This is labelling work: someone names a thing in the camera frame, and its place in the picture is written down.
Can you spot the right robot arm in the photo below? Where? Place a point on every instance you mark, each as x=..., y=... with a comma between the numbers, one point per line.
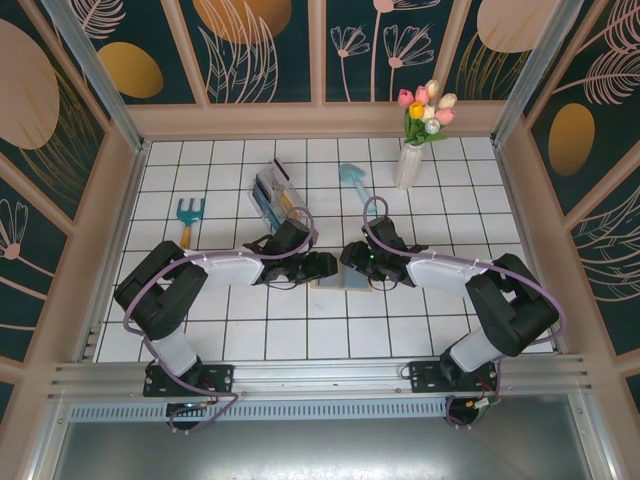
x=440, y=272

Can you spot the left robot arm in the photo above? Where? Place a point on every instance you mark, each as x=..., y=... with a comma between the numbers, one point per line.
x=225, y=270

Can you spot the gold card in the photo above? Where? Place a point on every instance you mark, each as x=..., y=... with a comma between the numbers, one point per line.
x=287, y=201

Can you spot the blue card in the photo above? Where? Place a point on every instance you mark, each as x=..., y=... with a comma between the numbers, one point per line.
x=260, y=197

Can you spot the clear acrylic card organizer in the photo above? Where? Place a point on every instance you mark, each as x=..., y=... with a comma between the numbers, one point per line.
x=277, y=190

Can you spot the white card black stripe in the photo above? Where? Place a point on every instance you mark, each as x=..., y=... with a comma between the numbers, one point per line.
x=280, y=171

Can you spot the light blue toy shovel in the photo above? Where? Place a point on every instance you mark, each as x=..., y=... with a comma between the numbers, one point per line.
x=352, y=175

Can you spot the white ribbed vase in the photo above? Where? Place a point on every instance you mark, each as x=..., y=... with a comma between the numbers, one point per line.
x=407, y=167

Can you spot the artificial tulip bouquet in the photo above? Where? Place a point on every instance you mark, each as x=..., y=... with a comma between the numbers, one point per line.
x=425, y=112

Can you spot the small green circuit board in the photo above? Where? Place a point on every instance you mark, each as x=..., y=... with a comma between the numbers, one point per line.
x=482, y=406

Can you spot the small black circuit board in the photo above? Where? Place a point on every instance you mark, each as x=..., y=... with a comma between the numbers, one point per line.
x=190, y=407

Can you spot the grey metal sheet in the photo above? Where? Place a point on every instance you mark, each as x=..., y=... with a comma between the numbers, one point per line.
x=320, y=450

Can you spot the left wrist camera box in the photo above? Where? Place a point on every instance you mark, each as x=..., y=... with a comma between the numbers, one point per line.
x=291, y=236

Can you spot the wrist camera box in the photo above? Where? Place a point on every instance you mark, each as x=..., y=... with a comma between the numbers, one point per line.
x=382, y=234
x=291, y=236

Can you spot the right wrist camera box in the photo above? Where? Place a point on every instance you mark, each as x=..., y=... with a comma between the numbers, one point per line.
x=382, y=234

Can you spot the aluminium front rail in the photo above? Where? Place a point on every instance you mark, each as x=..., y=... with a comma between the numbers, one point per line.
x=320, y=372

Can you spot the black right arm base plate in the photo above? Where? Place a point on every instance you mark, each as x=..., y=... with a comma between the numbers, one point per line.
x=425, y=375

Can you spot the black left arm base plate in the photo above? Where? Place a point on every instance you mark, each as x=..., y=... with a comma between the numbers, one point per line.
x=220, y=377

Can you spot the aluminium side rail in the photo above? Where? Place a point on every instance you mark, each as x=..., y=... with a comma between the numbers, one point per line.
x=129, y=200
x=515, y=200

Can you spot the wall panel flower outlines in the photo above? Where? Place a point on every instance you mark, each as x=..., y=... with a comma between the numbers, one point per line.
x=390, y=50

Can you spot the wall panel pink fern outlines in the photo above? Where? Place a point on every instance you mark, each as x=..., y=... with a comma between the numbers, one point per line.
x=610, y=260

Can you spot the aluminium corner post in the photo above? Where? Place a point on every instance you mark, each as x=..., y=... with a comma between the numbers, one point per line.
x=535, y=70
x=100, y=85

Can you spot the wall panel gold oval fern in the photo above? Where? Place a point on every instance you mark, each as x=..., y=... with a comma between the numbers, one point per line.
x=590, y=125

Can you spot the wall panel pink oval grasses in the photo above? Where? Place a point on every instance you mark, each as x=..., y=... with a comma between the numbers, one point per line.
x=500, y=30

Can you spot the wall panel single flower outline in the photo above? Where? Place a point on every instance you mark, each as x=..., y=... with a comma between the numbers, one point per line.
x=25, y=250

